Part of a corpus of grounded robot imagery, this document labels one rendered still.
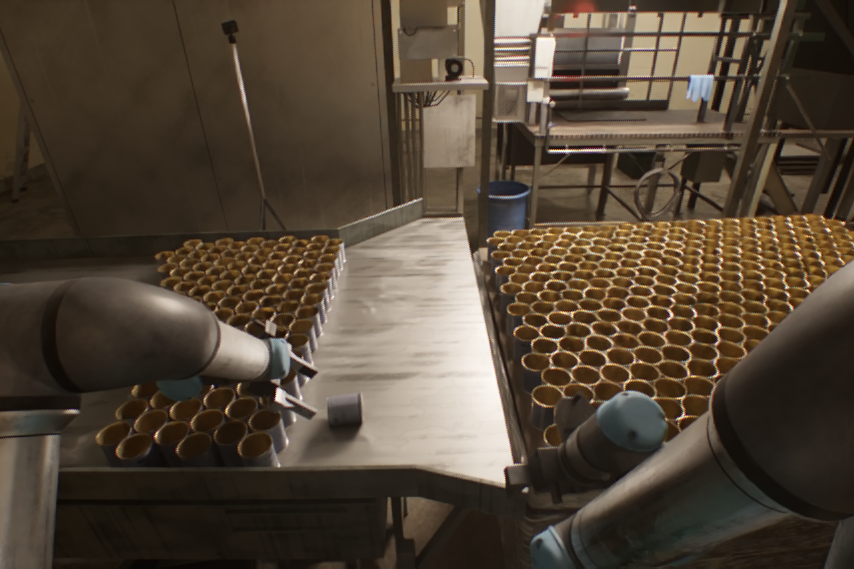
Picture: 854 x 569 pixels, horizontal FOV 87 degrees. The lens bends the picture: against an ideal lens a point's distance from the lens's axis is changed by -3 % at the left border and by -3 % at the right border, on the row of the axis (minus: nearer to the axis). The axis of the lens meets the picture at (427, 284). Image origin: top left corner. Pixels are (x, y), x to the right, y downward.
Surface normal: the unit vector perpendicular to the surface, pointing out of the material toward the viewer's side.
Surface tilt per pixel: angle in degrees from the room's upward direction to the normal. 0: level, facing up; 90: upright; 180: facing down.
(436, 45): 90
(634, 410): 25
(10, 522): 62
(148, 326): 66
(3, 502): 57
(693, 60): 90
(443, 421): 0
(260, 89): 90
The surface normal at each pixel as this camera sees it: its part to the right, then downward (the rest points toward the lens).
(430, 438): -0.03, -0.87
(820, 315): -0.79, -0.61
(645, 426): 0.15, -0.61
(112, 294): 0.42, -0.70
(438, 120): 0.01, 0.49
